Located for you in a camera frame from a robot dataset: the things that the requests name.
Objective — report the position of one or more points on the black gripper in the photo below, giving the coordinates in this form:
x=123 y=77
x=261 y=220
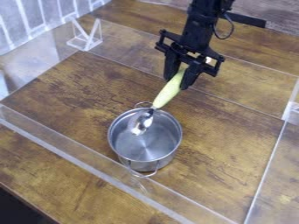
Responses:
x=189 y=48

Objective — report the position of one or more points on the green handled metal spoon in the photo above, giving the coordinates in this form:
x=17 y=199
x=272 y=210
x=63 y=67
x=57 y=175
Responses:
x=141 y=120

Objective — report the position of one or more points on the small stainless steel pot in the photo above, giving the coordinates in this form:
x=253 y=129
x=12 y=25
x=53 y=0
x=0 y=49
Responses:
x=149 y=151

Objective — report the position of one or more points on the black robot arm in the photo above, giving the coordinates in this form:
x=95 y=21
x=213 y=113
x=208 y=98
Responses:
x=211 y=8

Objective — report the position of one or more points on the clear acrylic front barrier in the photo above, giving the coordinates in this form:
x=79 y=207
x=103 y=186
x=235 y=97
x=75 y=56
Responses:
x=160 y=197

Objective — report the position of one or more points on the clear acrylic triangle bracket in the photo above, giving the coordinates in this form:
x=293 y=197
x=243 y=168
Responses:
x=84 y=41

